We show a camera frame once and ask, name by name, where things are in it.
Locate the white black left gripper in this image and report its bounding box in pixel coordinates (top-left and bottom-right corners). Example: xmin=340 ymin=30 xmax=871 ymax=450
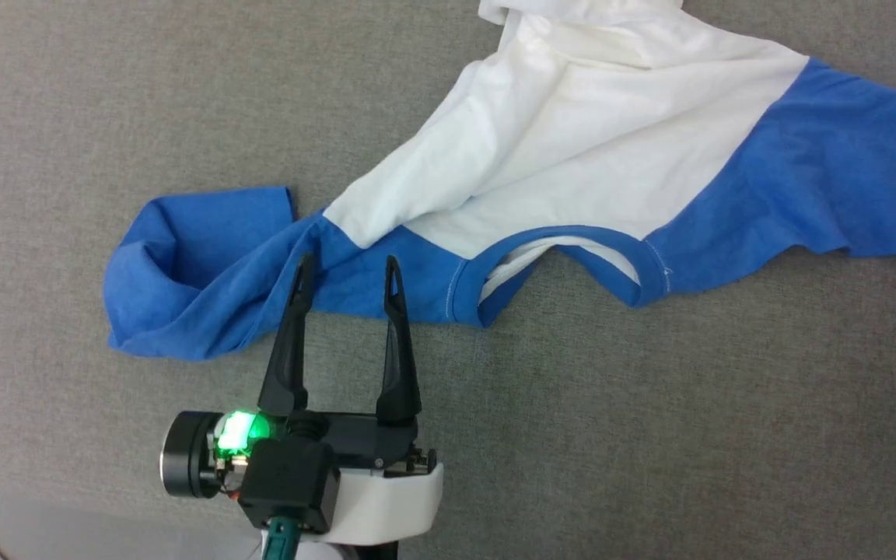
xmin=159 ymin=253 xmax=445 ymax=545

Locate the blue and white t-shirt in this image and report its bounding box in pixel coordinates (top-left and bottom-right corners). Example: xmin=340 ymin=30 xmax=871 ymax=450
xmin=102 ymin=0 xmax=896 ymax=362

